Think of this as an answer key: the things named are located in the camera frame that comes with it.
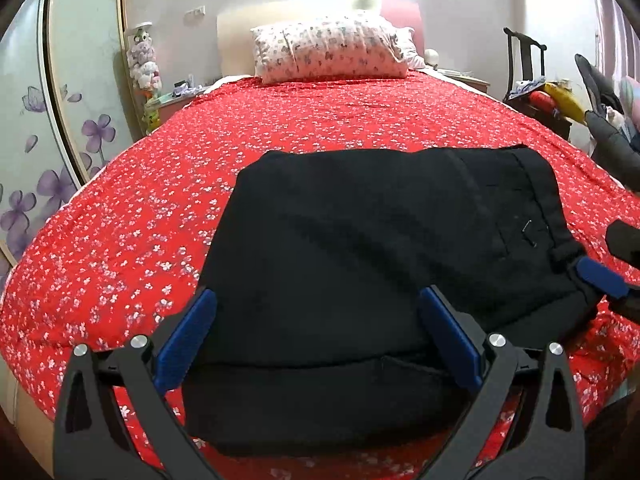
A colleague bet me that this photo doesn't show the black pants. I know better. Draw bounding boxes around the black pants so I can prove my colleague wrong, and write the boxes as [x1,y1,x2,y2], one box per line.
[182,146,601,455]

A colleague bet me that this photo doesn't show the pink blanket pile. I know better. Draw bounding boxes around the pink blanket pile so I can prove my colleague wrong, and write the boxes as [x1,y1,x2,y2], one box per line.
[620,76,640,130]

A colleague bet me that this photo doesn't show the yellow and red items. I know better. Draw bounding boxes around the yellow and red items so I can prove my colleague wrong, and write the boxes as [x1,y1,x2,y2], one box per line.
[528,82,586,125]

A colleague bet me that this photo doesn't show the red floral bedspread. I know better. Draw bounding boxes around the red floral bedspread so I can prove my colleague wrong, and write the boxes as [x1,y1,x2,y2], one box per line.
[1,73,639,469]

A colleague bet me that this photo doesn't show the black wooden chair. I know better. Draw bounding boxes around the black wooden chair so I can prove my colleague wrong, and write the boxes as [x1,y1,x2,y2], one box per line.
[502,27,570,140]

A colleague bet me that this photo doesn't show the right bedside table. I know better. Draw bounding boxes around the right bedside table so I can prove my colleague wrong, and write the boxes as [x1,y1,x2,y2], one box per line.
[436,68,490,93]

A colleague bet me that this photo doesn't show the bedside table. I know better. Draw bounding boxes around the bedside table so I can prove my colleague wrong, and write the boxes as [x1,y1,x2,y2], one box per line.
[436,68,490,93]
[157,75,207,124]

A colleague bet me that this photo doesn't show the white round lamp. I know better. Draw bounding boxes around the white round lamp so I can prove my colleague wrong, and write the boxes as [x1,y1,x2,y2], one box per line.
[424,48,439,68]

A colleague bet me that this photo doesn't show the plain pink pillow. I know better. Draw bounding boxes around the plain pink pillow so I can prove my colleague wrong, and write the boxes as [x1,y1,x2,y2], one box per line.
[395,27,426,70]

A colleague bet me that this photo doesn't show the wardrobe with purple flowers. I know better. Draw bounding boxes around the wardrobe with purple flowers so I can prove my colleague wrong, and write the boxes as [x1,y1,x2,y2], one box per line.
[1,0,141,278]

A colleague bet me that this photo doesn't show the left bedside table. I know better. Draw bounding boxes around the left bedside table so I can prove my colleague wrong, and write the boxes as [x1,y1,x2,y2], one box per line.
[157,75,207,124]

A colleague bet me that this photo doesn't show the floral pink pillow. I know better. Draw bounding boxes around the floral pink pillow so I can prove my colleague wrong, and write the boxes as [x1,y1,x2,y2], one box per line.
[250,11,408,84]

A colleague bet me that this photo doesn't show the stuffed toy stack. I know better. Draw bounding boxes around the stuffed toy stack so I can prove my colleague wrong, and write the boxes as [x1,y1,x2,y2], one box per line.
[125,22,163,133]

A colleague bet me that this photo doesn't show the beige headboard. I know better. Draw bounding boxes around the beige headboard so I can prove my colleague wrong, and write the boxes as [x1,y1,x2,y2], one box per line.
[217,0,382,76]

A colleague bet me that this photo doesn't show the wall socket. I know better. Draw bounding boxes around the wall socket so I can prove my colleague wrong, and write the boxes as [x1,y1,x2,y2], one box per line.
[184,6,206,18]

